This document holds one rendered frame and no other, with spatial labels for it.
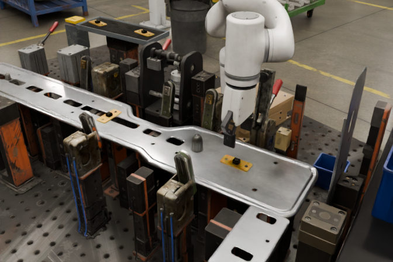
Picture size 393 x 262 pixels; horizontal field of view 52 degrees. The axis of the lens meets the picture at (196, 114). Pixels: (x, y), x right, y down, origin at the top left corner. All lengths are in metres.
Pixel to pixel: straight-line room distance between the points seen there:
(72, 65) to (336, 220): 1.09
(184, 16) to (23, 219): 3.18
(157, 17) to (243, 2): 4.43
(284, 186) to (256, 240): 0.20
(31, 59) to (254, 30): 1.13
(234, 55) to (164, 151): 0.38
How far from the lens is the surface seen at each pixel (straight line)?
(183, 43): 4.40
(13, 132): 1.50
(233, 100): 0.95
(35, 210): 1.50
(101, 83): 1.49
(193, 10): 4.26
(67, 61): 1.59
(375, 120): 1.06
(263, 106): 1.16
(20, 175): 1.59
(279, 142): 1.14
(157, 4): 5.37
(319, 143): 1.79
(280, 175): 1.08
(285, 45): 0.92
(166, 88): 1.30
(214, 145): 1.17
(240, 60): 0.91
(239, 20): 0.89
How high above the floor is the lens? 1.66
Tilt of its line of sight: 30 degrees down
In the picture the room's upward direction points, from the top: straight up
